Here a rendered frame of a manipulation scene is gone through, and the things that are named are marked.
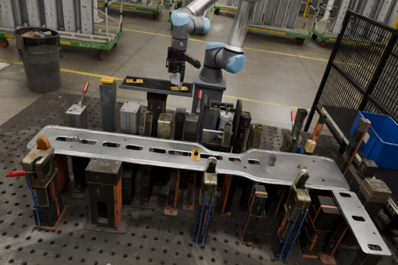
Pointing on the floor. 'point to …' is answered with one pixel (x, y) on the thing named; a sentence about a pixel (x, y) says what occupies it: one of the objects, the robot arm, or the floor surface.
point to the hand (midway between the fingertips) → (179, 86)
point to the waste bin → (39, 57)
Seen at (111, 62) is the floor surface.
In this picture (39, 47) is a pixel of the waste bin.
